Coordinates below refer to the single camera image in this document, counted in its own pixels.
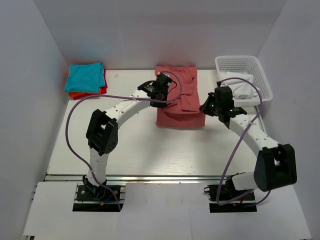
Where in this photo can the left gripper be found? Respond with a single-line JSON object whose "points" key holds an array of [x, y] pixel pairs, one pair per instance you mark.
{"points": [[161, 105]]}

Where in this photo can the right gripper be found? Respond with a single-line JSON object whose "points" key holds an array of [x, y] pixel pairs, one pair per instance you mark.
{"points": [[205, 108]]}

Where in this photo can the salmon pink t-shirt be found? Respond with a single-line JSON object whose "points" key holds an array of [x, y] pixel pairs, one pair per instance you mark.
{"points": [[184, 112]]}

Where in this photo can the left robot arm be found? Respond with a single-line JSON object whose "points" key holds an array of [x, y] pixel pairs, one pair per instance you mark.
{"points": [[102, 132]]}

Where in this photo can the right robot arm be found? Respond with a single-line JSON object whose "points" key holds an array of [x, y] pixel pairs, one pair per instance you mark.
{"points": [[275, 165]]}

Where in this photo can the white t-shirt in basket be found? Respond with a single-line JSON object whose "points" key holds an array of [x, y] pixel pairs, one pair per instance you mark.
{"points": [[241, 90]]}

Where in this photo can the folded red t-shirt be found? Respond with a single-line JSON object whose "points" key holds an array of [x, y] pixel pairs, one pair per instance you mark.
{"points": [[105, 78]]}

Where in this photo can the white plastic basket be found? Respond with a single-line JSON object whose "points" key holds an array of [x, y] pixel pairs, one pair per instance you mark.
{"points": [[245, 64]]}

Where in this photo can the folded teal t-shirt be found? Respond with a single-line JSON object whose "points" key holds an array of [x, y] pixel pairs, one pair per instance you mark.
{"points": [[85, 78]]}

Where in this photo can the folded orange t-shirt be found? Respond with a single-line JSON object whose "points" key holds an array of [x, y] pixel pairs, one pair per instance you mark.
{"points": [[80, 95]]}

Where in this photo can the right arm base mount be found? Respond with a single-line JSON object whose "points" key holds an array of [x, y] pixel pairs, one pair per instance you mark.
{"points": [[245, 204]]}

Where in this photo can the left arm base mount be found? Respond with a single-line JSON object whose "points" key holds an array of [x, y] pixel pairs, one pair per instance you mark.
{"points": [[86, 201]]}

